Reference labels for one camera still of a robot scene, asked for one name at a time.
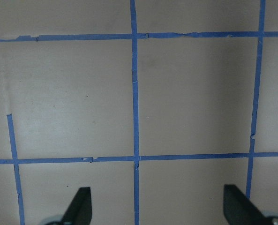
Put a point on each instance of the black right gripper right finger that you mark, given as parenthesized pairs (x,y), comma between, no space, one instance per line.
(238,209)

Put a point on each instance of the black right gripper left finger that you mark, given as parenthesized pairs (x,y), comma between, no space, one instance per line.
(79,211)

